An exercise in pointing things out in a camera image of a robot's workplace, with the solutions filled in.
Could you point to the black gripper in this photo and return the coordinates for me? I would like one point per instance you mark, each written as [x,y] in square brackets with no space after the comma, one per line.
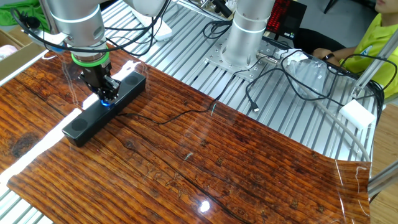
[96,76]

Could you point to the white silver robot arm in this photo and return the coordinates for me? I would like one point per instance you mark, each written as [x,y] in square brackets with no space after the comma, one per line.
[248,40]

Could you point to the black speaker bar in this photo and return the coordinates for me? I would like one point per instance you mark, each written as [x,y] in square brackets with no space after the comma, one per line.
[93,119]

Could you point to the white power strip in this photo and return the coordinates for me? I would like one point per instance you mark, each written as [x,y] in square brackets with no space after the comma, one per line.
[161,31]

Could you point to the brown cardboard box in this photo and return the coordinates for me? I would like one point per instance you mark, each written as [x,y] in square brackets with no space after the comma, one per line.
[18,59]

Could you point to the glossy wood grain mat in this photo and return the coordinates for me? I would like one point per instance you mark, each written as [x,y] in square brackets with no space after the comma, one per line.
[186,155]

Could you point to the pink soft item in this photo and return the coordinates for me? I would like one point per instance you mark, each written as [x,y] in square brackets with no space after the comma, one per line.
[6,51]

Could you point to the green cloth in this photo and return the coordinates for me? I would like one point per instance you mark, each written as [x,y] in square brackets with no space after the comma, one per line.
[18,12]

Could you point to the black cylindrical tool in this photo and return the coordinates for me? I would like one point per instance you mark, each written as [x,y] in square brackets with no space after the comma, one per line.
[220,7]

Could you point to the silver connector plug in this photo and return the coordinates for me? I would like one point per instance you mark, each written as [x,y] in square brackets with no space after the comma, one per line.
[267,58]

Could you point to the clear plastic bag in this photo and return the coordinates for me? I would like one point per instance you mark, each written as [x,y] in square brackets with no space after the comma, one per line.
[308,74]

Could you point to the black wristwatch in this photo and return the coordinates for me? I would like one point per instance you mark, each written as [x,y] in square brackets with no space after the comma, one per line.
[328,56]

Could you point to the white power adapter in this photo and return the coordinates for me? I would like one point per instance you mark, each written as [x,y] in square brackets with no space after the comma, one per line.
[357,113]

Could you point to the person in yellow shirt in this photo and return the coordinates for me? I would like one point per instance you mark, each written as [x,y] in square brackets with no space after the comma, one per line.
[376,46]

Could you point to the aluminium frame post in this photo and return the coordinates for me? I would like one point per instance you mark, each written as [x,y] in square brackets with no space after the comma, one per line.
[384,182]
[45,18]
[373,65]

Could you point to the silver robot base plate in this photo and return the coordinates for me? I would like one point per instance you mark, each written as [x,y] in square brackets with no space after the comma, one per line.
[217,59]

